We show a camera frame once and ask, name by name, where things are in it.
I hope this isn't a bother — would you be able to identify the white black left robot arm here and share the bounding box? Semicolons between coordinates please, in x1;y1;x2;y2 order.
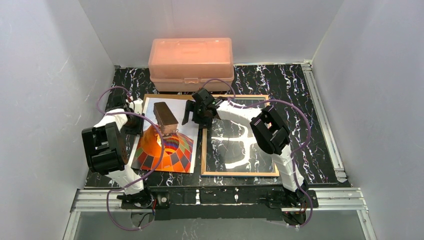
81;95;144;197

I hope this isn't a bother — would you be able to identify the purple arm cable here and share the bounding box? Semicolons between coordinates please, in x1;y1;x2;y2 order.
96;86;166;232
202;78;314;229

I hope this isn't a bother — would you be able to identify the blue wooden picture frame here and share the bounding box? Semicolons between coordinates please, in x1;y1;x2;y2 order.
200;94;280;178

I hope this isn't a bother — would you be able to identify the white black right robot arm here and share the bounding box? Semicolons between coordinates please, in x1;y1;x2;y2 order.
182;88;308;194

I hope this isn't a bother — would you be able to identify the translucent pink plastic storage box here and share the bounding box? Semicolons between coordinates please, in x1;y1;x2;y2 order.
148;38;235;92

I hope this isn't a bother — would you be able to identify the hot air balloon photo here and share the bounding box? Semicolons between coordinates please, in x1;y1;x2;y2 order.
130;97;199;174

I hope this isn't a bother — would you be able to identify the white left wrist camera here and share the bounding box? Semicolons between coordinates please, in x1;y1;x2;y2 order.
129;99;143;114

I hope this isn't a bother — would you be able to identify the clear acrylic frame sheet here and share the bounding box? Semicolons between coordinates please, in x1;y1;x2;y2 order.
205;97;276;174

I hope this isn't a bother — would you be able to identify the aluminium front mounting rail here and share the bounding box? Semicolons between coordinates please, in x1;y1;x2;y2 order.
71;186;369;212

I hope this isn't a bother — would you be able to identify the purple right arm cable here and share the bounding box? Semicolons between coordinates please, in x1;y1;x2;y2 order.
202;78;314;229

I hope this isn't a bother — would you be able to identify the brown cardboard backing board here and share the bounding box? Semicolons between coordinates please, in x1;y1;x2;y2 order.
143;94;193;101

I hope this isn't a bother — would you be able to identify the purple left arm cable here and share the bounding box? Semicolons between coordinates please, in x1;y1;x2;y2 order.
96;86;166;232

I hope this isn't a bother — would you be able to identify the aluminium right side rail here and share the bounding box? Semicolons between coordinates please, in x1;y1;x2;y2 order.
300;61;348;183

